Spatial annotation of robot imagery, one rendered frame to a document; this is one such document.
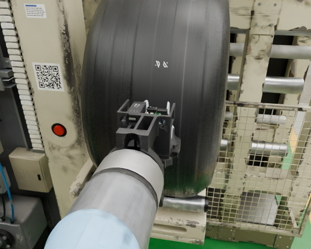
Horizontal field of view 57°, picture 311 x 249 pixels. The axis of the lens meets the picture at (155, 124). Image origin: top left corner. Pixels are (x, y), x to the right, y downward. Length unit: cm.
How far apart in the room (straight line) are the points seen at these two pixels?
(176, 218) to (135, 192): 58
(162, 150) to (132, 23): 28
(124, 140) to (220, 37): 32
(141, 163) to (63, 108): 55
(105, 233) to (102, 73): 38
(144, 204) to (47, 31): 57
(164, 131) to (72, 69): 45
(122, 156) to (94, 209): 8
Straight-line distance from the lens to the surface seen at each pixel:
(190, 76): 51
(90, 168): 88
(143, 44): 54
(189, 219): 83
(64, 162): 93
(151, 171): 29
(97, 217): 23
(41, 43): 77
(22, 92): 87
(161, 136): 37
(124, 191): 25
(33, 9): 76
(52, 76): 79
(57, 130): 86
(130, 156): 29
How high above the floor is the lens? 148
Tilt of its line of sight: 30 degrees down
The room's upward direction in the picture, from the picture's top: straight up
